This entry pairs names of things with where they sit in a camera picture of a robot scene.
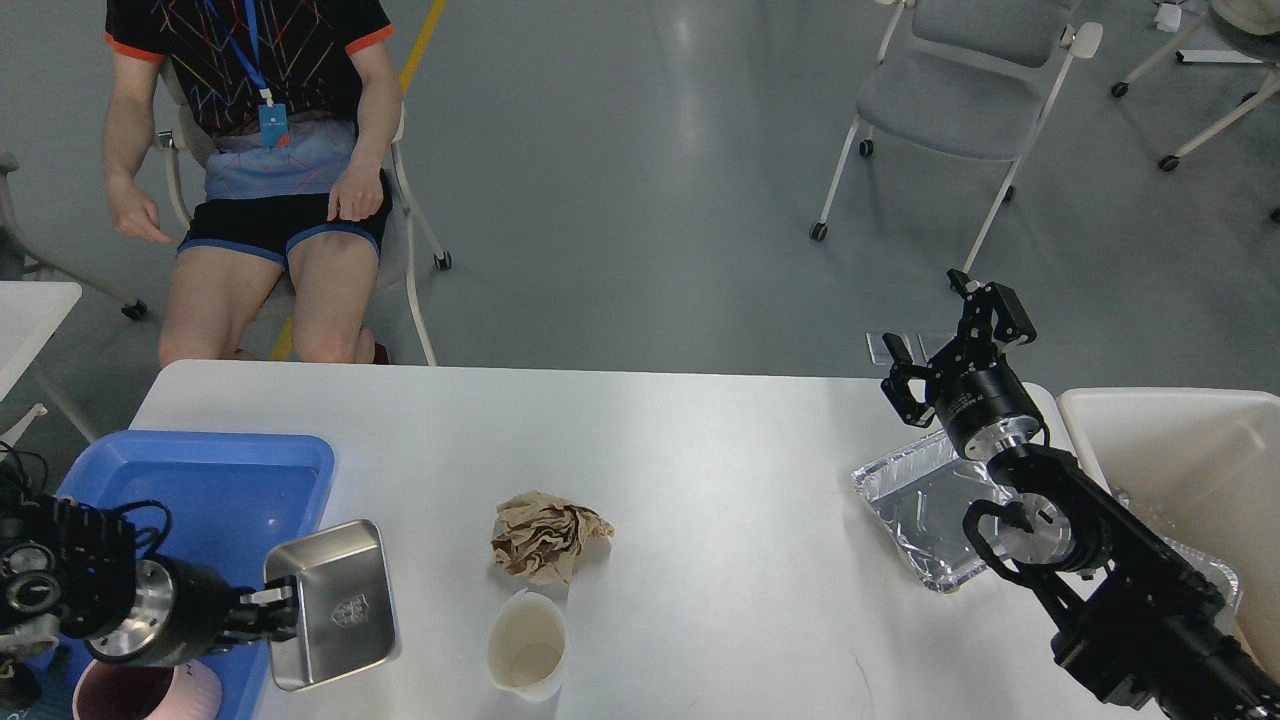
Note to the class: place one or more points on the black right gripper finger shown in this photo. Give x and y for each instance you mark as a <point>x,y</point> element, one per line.
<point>896,386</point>
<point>993,320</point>

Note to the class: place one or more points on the white plastic bin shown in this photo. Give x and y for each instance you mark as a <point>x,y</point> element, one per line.
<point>1200,466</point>

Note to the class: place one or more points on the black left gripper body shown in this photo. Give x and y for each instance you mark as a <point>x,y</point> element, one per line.
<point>181,611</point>

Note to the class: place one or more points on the stainless steel tray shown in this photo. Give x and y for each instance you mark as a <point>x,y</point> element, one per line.
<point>346,620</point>

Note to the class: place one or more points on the grey chair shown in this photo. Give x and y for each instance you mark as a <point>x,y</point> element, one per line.
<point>957,107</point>
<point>23,259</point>

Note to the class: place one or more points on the white side table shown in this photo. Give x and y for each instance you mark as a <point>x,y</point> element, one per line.
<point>31,311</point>

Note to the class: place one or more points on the white plastic cup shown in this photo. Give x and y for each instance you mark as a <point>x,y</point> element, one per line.
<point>526,648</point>

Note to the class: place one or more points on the seated person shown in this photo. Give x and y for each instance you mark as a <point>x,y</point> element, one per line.
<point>301,102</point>

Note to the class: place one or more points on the crumpled brown paper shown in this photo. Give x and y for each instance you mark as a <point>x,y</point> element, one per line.
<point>539,537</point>

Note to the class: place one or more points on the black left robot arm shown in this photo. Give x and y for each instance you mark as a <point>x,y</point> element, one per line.
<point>69,570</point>

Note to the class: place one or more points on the grey chair far left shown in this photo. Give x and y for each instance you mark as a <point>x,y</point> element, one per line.
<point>23,259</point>

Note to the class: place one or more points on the white chair under person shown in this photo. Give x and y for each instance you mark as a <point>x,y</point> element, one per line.
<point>408,230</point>

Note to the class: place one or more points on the blue plastic tray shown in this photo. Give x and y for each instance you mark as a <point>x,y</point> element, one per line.
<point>232,498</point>

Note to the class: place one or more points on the aluminium foil tray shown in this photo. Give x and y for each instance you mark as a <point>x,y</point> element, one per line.
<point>919,493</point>

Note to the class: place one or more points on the pink mug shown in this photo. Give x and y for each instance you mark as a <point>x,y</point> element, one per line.
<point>108,691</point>

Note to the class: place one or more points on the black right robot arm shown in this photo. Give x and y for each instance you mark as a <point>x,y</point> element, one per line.
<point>1135,620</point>

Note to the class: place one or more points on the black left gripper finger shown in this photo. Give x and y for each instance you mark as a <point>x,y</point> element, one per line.
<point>248,629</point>
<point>269,599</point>

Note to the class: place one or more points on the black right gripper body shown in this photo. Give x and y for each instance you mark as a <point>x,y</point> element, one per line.
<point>984,411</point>

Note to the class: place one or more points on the clear floor plate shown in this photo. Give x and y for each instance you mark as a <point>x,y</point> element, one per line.
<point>880,352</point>
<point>930,343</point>

